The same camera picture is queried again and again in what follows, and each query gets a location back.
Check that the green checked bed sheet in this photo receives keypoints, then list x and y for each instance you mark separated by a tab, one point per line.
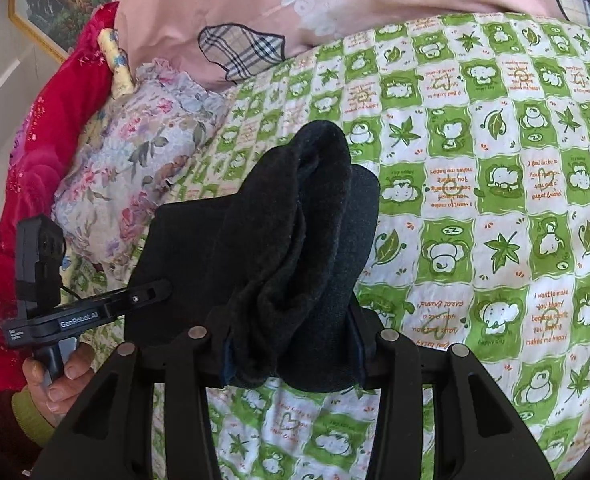
475	185

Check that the framed landscape painting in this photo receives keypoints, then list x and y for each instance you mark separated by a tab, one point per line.
65	0

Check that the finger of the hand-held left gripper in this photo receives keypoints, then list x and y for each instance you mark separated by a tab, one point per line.
142	296

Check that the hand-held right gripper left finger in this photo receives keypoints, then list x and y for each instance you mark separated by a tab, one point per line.
195	365

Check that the person's left forearm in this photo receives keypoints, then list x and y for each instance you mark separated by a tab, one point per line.
25	410

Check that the yellow floral cloth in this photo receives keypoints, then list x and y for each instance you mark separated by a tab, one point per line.
117	65

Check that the floral ruffled pillow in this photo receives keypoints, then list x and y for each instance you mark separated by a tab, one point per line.
140	150

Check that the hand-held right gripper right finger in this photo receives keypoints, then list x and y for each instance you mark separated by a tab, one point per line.
390	360

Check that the black pants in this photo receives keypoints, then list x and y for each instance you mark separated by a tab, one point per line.
285	240

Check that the red embroidered blanket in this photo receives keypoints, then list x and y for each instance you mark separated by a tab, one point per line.
40	160

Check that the person's left hand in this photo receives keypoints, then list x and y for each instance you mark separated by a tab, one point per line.
70	370

